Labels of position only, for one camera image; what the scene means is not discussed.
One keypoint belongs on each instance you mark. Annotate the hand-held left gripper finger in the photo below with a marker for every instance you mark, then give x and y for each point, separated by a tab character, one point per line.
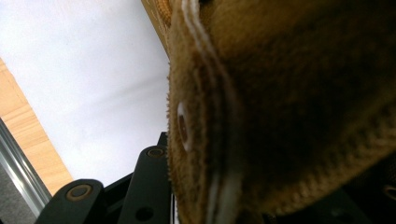
163	140

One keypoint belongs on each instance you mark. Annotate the tan suede boot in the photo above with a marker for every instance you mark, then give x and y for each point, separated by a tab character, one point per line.
280	93

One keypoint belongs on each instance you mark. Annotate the white table mat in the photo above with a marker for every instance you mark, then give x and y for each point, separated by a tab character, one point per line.
77	62

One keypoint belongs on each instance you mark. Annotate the aluminium floor rail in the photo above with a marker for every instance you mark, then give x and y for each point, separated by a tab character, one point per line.
18	168

